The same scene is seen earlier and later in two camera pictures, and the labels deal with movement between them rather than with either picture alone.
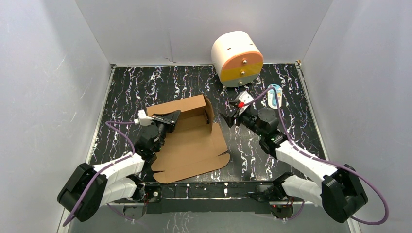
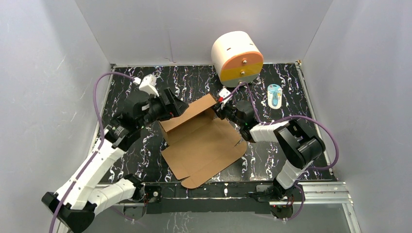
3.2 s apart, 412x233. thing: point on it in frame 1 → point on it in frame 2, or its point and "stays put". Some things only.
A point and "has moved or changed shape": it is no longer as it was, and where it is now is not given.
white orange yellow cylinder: [237, 60] stays put
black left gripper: [162, 120] → [168, 103]
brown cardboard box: [196, 144] has moved or changed shape
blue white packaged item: [271, 96] stays put
